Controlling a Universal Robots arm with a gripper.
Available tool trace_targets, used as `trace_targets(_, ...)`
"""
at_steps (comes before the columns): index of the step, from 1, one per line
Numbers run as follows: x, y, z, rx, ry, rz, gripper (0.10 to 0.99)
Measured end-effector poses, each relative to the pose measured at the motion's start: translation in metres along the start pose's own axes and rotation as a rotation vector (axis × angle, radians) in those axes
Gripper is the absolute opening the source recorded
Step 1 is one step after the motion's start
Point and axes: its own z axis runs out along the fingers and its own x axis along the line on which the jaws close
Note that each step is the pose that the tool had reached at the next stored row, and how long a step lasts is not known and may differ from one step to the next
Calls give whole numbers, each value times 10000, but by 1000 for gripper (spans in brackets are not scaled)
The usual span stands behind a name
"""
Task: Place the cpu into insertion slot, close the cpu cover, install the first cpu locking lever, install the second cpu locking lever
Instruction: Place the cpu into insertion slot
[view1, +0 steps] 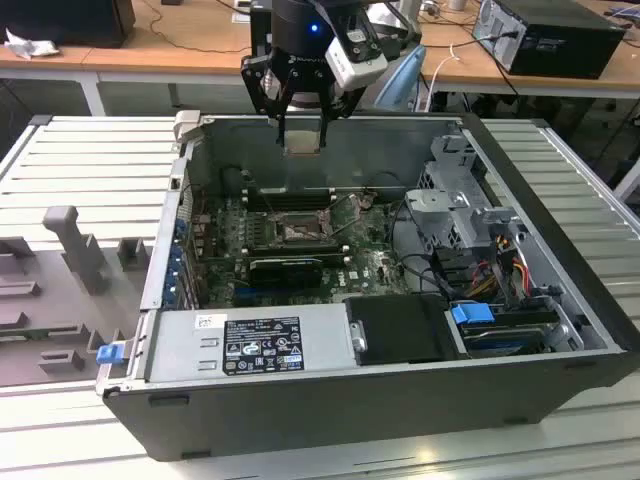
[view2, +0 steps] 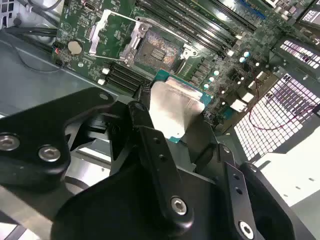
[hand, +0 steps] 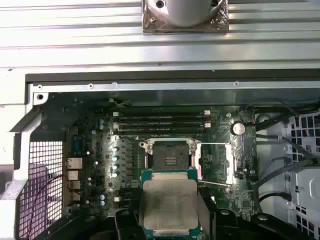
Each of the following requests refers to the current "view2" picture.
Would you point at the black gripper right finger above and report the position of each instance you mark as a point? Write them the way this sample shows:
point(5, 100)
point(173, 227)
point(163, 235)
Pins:
point(237, 205)

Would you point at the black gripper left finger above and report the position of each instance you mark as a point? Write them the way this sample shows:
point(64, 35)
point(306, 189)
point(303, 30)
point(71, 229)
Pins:
point(37, 130)

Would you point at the silver top CPU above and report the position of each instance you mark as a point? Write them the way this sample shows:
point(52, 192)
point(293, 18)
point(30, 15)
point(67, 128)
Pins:
point(172, 107)

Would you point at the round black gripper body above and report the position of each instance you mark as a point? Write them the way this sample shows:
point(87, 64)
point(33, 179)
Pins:
point(112, 205)

